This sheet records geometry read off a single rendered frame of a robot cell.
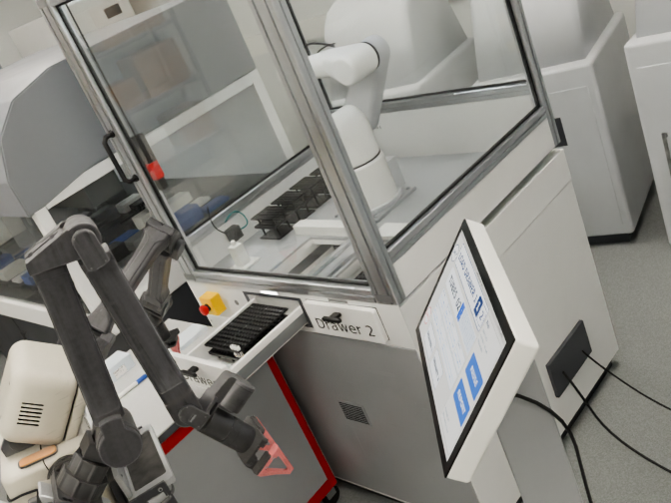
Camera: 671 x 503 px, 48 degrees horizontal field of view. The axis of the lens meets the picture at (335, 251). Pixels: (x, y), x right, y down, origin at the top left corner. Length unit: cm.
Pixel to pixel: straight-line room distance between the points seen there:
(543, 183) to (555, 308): 43
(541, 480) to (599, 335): 130
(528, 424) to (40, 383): 96
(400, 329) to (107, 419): 93
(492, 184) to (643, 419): 104
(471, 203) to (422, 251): 26
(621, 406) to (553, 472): 126
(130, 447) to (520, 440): 78
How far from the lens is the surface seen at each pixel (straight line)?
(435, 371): 164
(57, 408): 158
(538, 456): 170
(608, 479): 272
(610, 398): 300
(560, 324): 272
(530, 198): 252
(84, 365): 140
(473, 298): 153
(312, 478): 285
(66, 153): 295
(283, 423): 269
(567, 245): 273
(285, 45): 180
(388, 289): 201
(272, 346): 229
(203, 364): 225
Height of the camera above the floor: 193
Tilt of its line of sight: 23 degrees down
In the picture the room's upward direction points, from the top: 24 degrees counter-clockwise
